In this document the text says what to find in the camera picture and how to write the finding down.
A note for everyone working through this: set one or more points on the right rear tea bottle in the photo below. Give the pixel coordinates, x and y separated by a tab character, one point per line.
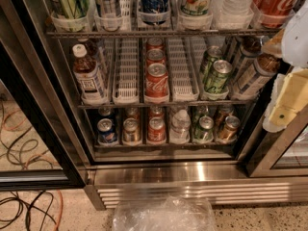
247	49

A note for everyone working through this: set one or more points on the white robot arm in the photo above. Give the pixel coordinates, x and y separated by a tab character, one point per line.
295	53

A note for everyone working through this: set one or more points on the clear water bottle bottom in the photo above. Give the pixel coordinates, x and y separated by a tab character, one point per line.
179	132

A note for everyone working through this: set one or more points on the green soda can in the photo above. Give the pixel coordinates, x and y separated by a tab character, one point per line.
212	54
217	76

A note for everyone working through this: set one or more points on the silver can top shelf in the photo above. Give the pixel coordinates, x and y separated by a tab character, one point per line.
110	13

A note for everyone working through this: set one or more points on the right glass fridge door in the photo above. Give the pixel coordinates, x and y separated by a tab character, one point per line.
283	153

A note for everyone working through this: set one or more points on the green can bottom front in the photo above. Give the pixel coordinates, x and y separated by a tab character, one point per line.
204	129

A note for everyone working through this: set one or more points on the white bottle top shelf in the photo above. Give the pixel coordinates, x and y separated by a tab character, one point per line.
231	14

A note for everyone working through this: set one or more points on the Coca-Cola bottle top shelf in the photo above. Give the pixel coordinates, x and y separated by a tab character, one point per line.
272	13

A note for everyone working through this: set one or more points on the empty white shelf tray left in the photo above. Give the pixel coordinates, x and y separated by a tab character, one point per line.
126	88

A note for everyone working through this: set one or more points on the rear green soda can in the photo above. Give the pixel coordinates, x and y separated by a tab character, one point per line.
212	54

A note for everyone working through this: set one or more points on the red coca-cola can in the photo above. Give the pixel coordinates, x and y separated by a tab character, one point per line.
155	56
155	43
156	80

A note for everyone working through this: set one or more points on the empty white shelf tray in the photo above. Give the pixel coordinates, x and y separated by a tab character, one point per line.
182	79
126	88

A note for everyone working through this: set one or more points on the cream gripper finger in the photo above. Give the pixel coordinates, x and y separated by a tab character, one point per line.
274	45
292	98

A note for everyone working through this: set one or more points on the empty white shelf tray right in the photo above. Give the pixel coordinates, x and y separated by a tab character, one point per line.
182	79

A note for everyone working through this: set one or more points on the steel fridge base grille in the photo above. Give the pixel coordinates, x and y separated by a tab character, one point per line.
219	183

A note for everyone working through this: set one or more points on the left glass fridge door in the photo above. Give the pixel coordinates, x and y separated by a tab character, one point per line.
35	70

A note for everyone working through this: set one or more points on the red can bottom front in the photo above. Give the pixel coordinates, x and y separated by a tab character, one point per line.
156	130

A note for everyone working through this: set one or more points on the green bottle top shelf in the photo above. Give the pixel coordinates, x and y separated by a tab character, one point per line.
69	14

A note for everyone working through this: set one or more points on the gold can bottom front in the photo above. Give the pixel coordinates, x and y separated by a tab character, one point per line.
131	130

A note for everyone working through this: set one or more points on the right front tea bottle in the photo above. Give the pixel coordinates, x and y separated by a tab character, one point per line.
257	75

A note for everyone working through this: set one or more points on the blue Pepsi can bottom front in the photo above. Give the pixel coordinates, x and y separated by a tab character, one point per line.
106	131

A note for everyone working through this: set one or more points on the tea bottle behind front-left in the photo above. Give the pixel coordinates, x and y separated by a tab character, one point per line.
97	50

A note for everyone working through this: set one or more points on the blue bottle top shelf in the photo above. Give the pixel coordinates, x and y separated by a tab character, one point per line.
154	12

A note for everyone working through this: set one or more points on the front red Coca-Cola can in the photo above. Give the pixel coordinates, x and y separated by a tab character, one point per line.
156	80

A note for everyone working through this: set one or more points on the clear plastic bag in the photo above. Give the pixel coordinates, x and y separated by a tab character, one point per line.
174	213

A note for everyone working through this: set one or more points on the front green soda can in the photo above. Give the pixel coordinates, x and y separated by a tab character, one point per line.
217	76

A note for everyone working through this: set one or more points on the glass fridge door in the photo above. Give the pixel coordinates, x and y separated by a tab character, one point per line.
35	70
283	153

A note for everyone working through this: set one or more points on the bronze can bottom front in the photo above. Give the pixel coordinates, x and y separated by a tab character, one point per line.
229	129

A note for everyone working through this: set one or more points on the tea bottle white cap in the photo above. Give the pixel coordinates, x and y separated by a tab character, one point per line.
87	73

